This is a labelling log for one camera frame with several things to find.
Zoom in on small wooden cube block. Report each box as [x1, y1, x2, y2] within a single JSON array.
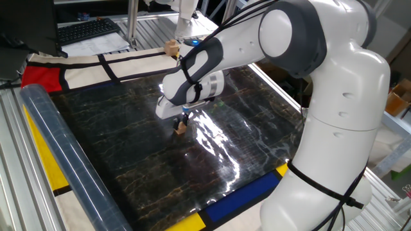
[[173, 121, 188, 135]]

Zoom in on open cardboard box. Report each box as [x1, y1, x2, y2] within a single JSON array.
[[385, 78, 411, 117]]

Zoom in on black marble pattern mat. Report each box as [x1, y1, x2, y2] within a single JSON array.
[[19, 65, 306, 231]]

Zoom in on aluminium frame post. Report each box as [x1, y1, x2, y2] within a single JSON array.
[[127, 0, 139, 49], [221, 0, 238, 23]]

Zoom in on black monitor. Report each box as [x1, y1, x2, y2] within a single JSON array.
[[0, 0, 68, 81]]

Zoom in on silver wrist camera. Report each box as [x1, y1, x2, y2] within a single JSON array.
[[182, 99, 215, 113]]

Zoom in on cardboard box with tools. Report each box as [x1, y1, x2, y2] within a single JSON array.
[[256, 60, 290, 83]]

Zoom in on green plastic piece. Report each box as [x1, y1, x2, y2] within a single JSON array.
[[390, 163, 411, 180]]

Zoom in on Mondrian pattern tablecloth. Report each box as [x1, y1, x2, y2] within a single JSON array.
[[21, 44, 290, 231]]

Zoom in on notched wooden block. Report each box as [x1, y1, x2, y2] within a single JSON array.
[[164, 38, 180, 57]]

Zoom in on white paper sheets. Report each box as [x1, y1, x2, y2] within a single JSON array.
[[60, 31, 131, 58]]

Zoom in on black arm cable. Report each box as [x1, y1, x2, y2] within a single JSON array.
[[178, 0, 369, 231]]

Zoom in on black keyboard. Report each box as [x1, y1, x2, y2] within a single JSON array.
[[57, 17, 122, 46]]

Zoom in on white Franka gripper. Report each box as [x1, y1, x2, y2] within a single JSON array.
[[155, 96, 190, 130]]

